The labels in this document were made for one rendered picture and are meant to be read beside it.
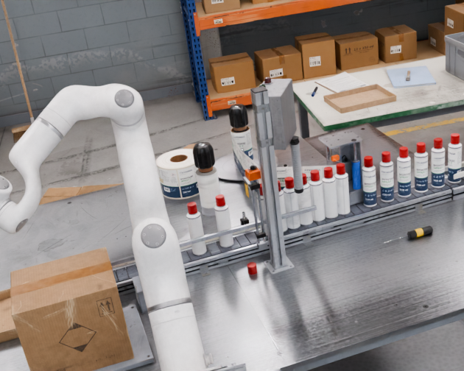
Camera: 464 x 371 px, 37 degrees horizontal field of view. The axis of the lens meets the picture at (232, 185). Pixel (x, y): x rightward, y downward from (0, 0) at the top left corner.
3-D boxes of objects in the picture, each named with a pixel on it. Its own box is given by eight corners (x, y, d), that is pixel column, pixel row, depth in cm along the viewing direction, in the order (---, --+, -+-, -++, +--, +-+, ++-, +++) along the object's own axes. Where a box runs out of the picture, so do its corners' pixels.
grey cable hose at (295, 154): (301, 188, 248) (297, 135, 238) (306, 192, 245) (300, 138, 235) (292, 191, 247) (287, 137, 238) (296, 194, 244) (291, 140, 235)
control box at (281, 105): (297, 129, 242) (292, 78, 234) (286, 150, 228) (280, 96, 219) (269, 129, 245) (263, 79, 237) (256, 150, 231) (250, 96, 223)
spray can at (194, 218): (205, 246, 258) (196, 199, 249) (208, 253, 253) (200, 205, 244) (191, 250, 257) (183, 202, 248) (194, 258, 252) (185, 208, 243)
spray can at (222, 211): (231, 239, 260) (224, 191, 251) (236, 246, 256) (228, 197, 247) (218, 243, 259) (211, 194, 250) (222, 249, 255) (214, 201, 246)
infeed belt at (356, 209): (439, 188, 283) (439, 179, 281) (451, 196, 276) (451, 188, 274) (32, 302, 247) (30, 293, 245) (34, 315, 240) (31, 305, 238)
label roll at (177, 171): (174, 204, 292) (168, 173, 285) (154, 188, 308) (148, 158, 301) (214, 188, 300) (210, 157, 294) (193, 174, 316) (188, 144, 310)
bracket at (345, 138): (350, 131, 272) (349, 129, 272) (363, 140, 263) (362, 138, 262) (318, 139, 269) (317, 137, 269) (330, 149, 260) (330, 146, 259)
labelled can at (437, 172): (440, 182, 280) (440, 135, 271) (447, 186, 275) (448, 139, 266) (428, 185, 279) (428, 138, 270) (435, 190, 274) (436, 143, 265)
